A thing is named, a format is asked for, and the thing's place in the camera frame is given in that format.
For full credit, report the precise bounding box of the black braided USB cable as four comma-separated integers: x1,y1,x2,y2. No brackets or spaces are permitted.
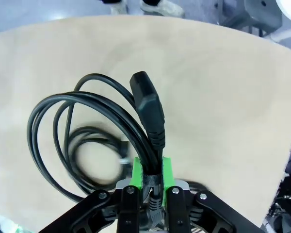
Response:
67,125,132,195

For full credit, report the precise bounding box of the black power cable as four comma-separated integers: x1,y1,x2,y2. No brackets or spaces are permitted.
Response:
27,71,166,230

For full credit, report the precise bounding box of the white sneaker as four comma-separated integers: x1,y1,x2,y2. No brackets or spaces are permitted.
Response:
139,0,185,18

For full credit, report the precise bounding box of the black velcro cable strap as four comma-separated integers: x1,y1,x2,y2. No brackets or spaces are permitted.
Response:
142,173,162,188

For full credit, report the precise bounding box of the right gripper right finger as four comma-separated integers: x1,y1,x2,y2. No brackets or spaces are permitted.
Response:
161,157,260,233

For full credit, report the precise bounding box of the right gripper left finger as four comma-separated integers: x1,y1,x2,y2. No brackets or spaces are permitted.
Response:
38,157,144,233

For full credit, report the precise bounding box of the grey metal robot pedestal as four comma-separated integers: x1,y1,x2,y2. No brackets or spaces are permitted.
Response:
212,0,282,37

